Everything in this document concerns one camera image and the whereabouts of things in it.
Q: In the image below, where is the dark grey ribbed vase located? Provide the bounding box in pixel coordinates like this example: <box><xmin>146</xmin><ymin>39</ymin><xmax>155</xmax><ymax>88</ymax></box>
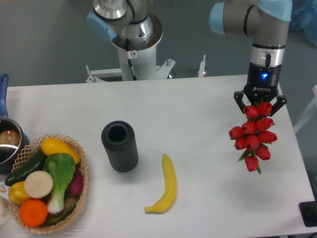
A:
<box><xmin>101</xmin><ymin>120</ymin><xmax>138</xmax><ymax>173</ymax></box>

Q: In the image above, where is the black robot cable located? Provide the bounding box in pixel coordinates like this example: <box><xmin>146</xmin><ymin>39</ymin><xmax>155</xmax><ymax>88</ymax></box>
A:
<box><xmin>125</xmin><ymin>38</ymin><xmax>137</xmax><ymax>81</ymax></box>

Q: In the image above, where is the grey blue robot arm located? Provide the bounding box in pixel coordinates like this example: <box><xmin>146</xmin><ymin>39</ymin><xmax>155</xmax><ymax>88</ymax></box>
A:
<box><xmin>87</xmin><ymin>0</ymin><xmax>292</xmax><ymax>116</ymax></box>

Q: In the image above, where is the yellow bell pepper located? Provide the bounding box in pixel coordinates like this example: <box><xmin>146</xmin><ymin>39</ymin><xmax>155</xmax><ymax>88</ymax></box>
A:
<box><xmin>8</xmin><ymin>181</ymin><xmax>31</xmax><ymax>205</ymax></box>

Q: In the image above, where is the yellow banana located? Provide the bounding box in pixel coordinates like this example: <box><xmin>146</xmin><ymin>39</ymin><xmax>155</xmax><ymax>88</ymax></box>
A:
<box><xmin>144</xmin><ymin>154</ymin><xmax>177</xmax><ymax>214</ymax></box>

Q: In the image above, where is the white frame at right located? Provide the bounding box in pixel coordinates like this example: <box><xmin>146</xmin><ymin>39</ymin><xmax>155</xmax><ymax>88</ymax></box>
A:
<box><xmin>293</xmin><ymin>85</ymin><xmax>317</xmax><ymax>133</ymax></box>

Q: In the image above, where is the orange fruit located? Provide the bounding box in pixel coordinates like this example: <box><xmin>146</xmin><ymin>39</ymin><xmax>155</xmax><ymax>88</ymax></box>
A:
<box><xmin>19</xmin><ymin>199</ymin><xmax>48</xmax><ymax>227</ymax></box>

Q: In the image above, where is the red tulip bouquet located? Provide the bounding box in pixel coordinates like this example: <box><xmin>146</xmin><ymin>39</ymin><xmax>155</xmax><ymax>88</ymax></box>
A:
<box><xmin>228</xmin><ymin>98</ymin><xmax>277</xmax><ymax>174</ymax></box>

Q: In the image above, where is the green chili pepper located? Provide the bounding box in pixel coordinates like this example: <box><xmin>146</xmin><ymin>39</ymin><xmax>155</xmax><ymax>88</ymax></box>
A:
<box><xmin>46</xmin><ymin>203</ymin><xmax>77</xmax><ymax>226</ymax></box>

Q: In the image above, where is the dark green cucumber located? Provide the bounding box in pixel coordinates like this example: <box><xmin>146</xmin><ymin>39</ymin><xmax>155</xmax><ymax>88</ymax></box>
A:
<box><xmin>4</xmin><ymin>149</ymin><xmax>47</xmax><ymax>186</ymax></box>

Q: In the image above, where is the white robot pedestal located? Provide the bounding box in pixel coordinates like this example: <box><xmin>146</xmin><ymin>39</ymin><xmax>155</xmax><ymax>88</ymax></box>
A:
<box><xmin>85</xmin><ymin>13</ymin><xmax>208</xmax><ymax>84</ymax></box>

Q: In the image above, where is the black device at table edge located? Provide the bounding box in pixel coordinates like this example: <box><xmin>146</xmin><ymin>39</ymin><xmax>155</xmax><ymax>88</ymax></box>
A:
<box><xmin>299</xmin><ymin>201</ymin><xmax>317</xmax><ymax>227</ymax></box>

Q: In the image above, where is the purple sweet potato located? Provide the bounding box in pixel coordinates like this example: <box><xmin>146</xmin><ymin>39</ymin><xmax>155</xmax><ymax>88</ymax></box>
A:
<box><xmin>67</xmin><ymin>168</ymin><xmax>84</xmax><ymax>195</ymax></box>

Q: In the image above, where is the yellow squash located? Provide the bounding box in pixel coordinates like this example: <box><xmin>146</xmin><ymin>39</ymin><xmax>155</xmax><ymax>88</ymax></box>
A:
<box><xmin>41</xmin><ymin>137</ymin><xmax>81</xmax><ymax>165</ymax></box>

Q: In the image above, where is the blue plastic bag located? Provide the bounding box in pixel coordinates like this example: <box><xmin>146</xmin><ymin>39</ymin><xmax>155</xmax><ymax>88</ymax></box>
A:
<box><xmin>289</xmin><ymin>0</ymin><xmax>317</xmax><ymax>47</ymax></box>

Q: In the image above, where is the blue handled saucepan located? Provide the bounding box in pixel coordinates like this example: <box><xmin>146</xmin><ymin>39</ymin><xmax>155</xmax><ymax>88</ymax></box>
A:
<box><xmin>0</xmin><ymin>73</ymin><xmax>29</xmax><ymax>175</ymax></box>

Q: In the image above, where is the green bok choy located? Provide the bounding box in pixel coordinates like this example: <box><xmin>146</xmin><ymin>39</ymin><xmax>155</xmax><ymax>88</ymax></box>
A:
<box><xmin>43</xmin><ymin>153</ymin><xmax>75</xmax><ymax>214</ymax></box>

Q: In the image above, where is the woven bamboo basket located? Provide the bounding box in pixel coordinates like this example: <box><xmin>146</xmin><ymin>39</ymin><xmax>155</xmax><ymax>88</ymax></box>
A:
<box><xmin>9</xmin><ymin>134</ymin><xmax>88</xmax><ymax>234</ymax></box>

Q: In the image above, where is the white garlic piece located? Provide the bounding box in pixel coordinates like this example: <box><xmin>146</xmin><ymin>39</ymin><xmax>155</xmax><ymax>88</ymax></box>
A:
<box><xmin>0</xmin><ymin>185</ymin><xmax>6</xmax><ymax>193</ymax></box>

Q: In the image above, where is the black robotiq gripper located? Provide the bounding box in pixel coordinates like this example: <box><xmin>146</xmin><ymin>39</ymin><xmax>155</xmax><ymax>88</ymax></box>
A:
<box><xmin>234</xmin><ymin>63</ymin><xmax>287</xmax><ymax>117</ymax></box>

